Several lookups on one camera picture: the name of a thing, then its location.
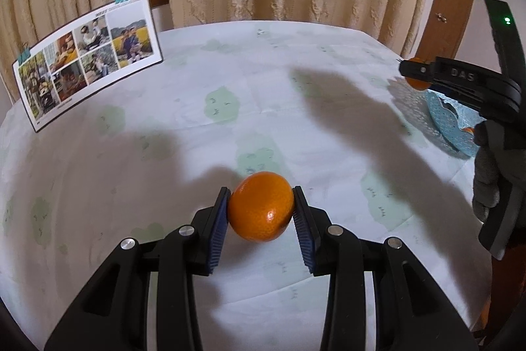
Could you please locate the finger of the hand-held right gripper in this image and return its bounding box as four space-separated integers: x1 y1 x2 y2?
399 56 522 115
427 84 488 114

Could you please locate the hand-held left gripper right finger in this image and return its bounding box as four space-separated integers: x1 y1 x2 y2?
291 185 479 351

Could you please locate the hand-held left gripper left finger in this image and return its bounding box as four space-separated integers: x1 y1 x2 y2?
43 187 231 351

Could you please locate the light blue plastic basket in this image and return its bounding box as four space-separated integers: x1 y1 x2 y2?
425 88 483 158

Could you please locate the person's right hand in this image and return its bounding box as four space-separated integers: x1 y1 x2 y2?
472 122 514 221

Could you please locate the white green patterned tablecloth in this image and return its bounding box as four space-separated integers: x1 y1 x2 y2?
0 20 494 351

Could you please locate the photo collage board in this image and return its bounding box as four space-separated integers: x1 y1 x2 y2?
12 0 164 133

